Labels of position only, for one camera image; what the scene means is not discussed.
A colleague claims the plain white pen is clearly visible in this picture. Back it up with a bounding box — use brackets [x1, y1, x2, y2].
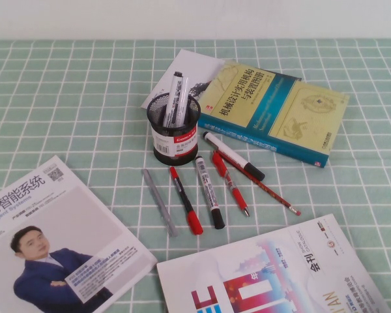
[177, 76, 190, 127]

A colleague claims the black mesh pen holder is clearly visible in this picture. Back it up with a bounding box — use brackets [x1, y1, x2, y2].
[146, 91, 202, 166]

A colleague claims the black pen with red cap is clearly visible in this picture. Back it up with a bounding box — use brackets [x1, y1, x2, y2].
[169, 166, 205, 236]

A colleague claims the red gel pen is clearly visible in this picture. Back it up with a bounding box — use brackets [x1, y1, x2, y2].
[211, 150, 250, 218]

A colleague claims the grey pen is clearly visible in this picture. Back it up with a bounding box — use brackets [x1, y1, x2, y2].
[141, 168, 179, 238]

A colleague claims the white whiteboard marker black cap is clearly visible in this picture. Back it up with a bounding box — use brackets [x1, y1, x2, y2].
[202, 130, 267, 183]

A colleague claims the printed white marker black cap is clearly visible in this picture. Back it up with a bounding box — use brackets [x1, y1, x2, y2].
[194, 155, 225, 230]

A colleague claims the white marker with black end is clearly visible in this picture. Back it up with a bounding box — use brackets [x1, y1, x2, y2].
[162, 71, 184, 128]

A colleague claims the red pencil with eraser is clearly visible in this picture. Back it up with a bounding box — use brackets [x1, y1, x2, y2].
[218, 153, 302, 216]

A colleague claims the white paper booklet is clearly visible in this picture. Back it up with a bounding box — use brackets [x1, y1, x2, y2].
[144, 48, 227, 108]

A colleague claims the yellow and teal book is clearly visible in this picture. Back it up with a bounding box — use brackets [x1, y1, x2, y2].
[197, 61, 350, 169]

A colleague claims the green checkered tablecloth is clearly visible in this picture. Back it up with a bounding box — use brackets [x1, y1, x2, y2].
[0, 38, 391, 313]

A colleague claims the white show catalogue magazine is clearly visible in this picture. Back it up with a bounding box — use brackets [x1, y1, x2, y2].
[156, 213, 391, 313]

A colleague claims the magazine with man in suit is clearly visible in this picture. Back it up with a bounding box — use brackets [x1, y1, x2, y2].
[0, 155, 158, 313]

